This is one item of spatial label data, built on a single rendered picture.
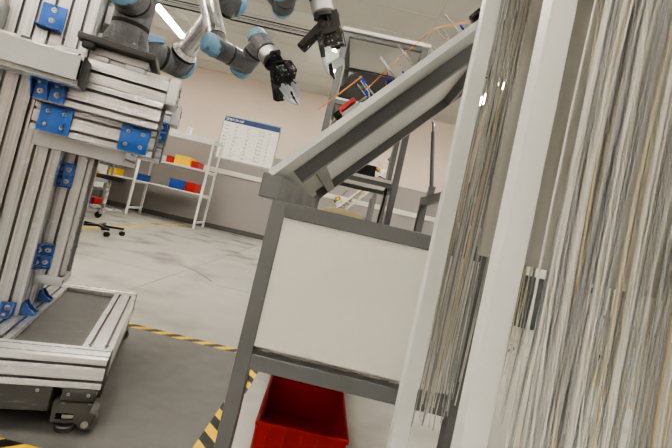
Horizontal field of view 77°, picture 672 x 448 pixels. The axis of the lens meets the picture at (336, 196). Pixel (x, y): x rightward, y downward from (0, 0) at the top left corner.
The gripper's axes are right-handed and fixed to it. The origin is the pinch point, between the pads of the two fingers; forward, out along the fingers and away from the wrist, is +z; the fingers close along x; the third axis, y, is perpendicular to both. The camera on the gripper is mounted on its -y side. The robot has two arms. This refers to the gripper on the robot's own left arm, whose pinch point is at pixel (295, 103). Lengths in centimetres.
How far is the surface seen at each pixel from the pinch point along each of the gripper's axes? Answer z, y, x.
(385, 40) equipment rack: -59, -30, 93
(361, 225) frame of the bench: 56, 13, -11
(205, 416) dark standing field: 71, -71, -56
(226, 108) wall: -524, -574, 214
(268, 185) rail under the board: 36.0, 11.8, -28.2
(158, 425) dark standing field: 68, -63, -70
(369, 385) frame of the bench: 90, -6, -22
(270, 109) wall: -478, -551, 292
